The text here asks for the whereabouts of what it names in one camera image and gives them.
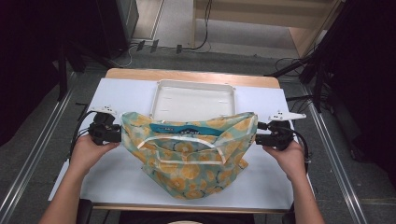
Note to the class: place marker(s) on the metal floor rail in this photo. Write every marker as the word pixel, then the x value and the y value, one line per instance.
pixel 337 161
pixel 34 155

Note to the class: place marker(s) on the black metal stand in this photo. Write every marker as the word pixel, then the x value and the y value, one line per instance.
pixel 62 74

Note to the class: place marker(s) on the person's left hand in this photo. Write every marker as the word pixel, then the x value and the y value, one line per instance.
pixel 88 154

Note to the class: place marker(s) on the light wooden platform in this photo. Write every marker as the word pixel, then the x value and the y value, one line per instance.
pixel 249 12

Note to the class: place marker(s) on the white table mat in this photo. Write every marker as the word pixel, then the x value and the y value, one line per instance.
pixel 124 93

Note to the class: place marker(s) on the black tripod stand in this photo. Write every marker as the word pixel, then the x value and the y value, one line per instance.
pixel 317 77

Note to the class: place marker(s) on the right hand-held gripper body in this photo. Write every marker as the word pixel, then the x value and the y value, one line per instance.
pixel 280 135

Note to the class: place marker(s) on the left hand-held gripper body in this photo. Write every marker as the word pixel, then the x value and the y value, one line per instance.
pixel 98 129

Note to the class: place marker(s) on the person's dark clothing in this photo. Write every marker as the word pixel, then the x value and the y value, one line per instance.
pixel 149 218

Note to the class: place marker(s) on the person's right hand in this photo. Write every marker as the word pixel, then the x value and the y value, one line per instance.
pixel 291 160

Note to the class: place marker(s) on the green yellow floral cloth bag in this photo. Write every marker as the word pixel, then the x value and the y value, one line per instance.
pixel 186 168

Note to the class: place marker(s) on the white plastic tray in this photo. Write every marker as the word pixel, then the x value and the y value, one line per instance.
pixel 193 101

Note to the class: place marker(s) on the black power plug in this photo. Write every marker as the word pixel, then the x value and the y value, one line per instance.
pixel 154 45
pixel 179 48
pixel 140 45

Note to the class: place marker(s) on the dark cabinet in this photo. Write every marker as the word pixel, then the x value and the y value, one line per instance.
pixel 121 21

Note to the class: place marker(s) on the black curtain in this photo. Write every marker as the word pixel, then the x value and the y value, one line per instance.
pixel 370 77
pixel 25 62

